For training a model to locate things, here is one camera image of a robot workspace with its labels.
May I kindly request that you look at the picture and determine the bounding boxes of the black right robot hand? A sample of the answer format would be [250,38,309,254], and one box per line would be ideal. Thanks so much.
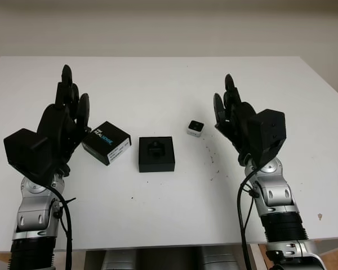
[212,73,262,167]

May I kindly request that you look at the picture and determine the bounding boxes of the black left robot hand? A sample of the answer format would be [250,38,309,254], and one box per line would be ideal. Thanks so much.
[37,64,92,177]

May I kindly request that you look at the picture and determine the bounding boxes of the black RealSense box lid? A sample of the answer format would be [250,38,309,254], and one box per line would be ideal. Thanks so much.
[81,120,132,167]

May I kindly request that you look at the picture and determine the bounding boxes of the black box base foam insert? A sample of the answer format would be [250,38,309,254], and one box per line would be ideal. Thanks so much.
[137,136,176,173]

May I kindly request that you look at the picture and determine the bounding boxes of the white table leg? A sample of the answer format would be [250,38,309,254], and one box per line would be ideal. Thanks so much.
[250,244,267,270]

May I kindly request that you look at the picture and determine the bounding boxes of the grey black robot torso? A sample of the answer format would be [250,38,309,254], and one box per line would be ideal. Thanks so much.
[84,247,253,270]

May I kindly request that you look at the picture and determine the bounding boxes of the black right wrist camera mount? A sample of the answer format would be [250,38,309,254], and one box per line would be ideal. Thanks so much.
[247,108,287,166]

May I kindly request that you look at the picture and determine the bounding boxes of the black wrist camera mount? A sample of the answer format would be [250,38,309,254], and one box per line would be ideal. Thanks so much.
[247,108,287,166]
[3,128,57,183]

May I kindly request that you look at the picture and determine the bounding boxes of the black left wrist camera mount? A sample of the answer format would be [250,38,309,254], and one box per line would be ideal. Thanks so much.
[3,128,57,183]

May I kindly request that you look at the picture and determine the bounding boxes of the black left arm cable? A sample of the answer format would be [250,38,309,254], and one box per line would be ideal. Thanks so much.
[43,182,77,253]

